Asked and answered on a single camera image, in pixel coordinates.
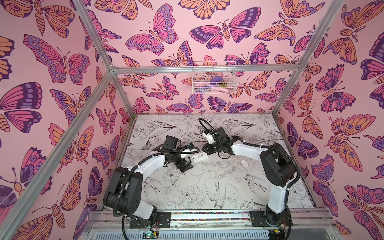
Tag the purple item in basket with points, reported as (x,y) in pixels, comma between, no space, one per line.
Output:
(217,80)

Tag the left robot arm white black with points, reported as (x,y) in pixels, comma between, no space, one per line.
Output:
(124,192)

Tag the white battery cover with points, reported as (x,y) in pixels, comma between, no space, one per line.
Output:
(244,164)

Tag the white wire basket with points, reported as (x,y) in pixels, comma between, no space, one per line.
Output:
(201,76)

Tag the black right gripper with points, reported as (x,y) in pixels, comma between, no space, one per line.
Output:
(212,149)

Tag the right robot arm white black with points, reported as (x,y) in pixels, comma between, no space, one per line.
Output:
(280,169)

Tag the green circuit board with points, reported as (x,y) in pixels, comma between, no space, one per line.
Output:
(150,235)

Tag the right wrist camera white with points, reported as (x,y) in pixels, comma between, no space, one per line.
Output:
(209,136)

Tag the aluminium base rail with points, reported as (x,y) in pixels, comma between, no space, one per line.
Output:
(308,224)

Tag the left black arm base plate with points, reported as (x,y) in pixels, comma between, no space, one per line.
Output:
(160,220)

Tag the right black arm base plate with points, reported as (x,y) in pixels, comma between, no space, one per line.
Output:
(264,218)

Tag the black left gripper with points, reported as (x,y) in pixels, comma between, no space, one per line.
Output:
(185,167)

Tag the white remote control green sticker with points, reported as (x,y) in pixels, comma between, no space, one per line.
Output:
(202,156)

